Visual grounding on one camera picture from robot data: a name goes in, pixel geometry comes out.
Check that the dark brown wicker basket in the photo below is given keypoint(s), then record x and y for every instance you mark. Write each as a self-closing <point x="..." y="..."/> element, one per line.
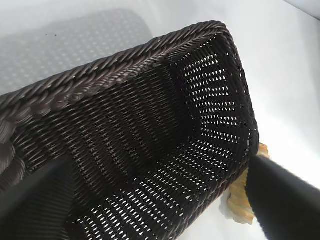
<point x="125" y="125"/>

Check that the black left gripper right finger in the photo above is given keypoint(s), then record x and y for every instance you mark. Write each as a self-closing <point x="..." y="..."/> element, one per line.
<point x="287" y="207"/>

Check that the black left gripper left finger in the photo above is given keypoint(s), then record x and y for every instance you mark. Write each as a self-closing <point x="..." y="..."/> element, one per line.
<point x="32" y="215"/>

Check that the long striped bread roll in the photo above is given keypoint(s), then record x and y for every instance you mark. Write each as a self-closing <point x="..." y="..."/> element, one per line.
<point x="240" y="200"/>

